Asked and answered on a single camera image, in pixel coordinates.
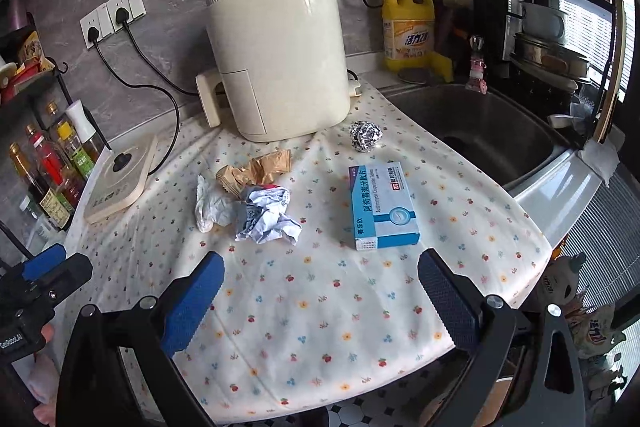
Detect white pot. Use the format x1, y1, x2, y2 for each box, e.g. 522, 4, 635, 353
520, 2, 567, 40

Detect blue white medicine box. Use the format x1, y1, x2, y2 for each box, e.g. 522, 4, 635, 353
348, 162, 420, 252

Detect floral white tablecloth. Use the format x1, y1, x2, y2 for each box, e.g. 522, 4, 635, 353
50, 79, 553, 413

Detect steel kitchen sink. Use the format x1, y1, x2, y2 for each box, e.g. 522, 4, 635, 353
385, 82, 559, 196

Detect black kettle power cable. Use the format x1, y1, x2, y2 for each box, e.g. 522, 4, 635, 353
87, 27, 182, 175

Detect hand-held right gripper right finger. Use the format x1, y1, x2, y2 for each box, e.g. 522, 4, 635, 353
418, 249, 587, 427

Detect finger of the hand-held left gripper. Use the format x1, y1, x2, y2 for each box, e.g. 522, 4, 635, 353
0, 243, 94, 323

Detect white tissue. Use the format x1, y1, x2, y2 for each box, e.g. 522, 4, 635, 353
194, 174, 239, 234

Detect metal pan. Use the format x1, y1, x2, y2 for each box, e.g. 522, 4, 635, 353
512, 32, 592, 78

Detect small pink bottle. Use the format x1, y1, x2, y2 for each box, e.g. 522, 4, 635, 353
466, 35, 490, 96

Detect white drip mat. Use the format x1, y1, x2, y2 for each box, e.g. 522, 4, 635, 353
579, 139, 627, 188

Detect white refill pouch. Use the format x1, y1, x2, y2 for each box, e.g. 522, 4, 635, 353
542, 254, 589, 304

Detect row of seasoning bottles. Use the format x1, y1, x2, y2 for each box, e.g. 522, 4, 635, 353
7, 99, 108, 233

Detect black dish rack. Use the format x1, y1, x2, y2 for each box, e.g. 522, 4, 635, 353
500, 0, 629, 145

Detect black fryer power cable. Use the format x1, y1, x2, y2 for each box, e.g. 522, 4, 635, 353
115, 7, 202, 98

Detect grey window blinds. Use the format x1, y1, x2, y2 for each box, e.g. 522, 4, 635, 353
550, 0, 640, 278

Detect yellow snack packet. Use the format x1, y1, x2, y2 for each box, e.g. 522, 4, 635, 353
15, 29, 54, 76

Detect white wall socket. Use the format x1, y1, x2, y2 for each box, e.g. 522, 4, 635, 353
80, 4, 114, 50
106, 0, 148, 32

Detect aluminium foil ball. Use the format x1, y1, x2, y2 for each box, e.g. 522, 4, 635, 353
348, 120, 385, 154

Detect yellow detergent bottle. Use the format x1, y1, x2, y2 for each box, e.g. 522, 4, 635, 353
381, 0, 436, 74

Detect cream kettle base plate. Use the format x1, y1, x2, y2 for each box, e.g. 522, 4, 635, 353
84, 134, 160, 225

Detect printed laundry pouch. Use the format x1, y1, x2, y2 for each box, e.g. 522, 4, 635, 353
570, 302, 619, 361

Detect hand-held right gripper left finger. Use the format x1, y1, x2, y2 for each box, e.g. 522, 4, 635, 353
52, 251, 227, 427

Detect cream air fryer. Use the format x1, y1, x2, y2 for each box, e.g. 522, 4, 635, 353
195, 0, 362, 142

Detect black spice rack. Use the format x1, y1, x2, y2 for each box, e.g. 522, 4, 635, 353
0, 27, 112, 253

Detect grey sink cabinet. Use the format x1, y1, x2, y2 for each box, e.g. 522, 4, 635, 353
507, 146, 608, 249

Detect silvery wrapper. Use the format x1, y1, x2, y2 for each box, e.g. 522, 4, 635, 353
234, 183, 304, 248

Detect brown wrapper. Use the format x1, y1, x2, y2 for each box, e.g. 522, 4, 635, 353
216, 149, 294, 198

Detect yellow sponge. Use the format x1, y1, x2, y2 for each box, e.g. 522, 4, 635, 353
430, 52, 455, 84

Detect beige cutting board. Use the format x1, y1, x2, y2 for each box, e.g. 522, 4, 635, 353
589, 0, 629, 146

